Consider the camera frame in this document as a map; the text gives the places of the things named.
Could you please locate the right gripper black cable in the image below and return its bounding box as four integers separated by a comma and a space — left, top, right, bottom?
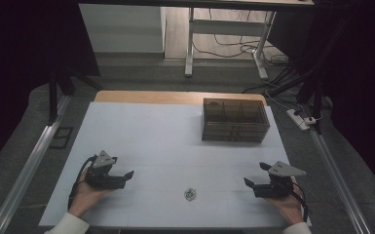
290, 181, 310, 223

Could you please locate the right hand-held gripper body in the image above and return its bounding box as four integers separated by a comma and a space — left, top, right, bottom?
253, 160, 308, 200

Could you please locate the person's left hand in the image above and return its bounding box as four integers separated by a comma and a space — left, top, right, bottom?
68, 169, 111, 218

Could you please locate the white metal desk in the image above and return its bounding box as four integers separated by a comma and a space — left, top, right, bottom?
77, 0, 316, 82

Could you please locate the brown transparent drawer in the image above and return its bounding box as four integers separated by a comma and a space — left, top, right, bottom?
203, 131, 267, 143

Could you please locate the brown transparent drawer box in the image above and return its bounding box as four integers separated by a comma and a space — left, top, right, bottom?
202, 97, 271, 144

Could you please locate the black floor cable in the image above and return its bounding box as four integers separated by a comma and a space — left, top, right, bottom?
192, 8, 290, 67

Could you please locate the dark curtain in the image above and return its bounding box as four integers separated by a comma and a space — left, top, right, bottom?
267, 0, 375, 200
0, 0, 101, 176

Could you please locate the white table mat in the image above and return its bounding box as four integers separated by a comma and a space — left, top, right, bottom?
38, 101, 313, 228

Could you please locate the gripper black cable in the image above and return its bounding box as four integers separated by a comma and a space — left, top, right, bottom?
67, 155, 97, 211
290, 181, 310, 223

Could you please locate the white cabinet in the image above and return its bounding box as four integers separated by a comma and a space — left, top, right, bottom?
78, 3, 167, 54

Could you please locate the white power strip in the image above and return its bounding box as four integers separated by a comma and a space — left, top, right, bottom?
285, 108, 318, 132

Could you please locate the black floor frame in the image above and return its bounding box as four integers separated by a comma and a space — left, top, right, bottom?
49, 126, 75, 150

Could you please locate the aluminium rail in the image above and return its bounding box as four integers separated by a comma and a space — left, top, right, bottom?
310, 130, 373, 234
0, 94, 72, 234

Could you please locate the person's right hand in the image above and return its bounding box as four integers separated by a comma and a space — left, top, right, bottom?
266, 176, 307, 226

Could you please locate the small metal ring part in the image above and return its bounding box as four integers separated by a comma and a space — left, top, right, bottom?
183, 187, 198, 203

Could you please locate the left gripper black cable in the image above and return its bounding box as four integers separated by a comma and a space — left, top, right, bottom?
67, 155, 97, 211

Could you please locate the black metal stand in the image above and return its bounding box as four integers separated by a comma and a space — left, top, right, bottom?
266, 58, 326, 136
47, 62, 105, 126

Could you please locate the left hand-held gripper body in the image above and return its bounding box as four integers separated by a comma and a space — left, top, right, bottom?
85, 149, 127, 191

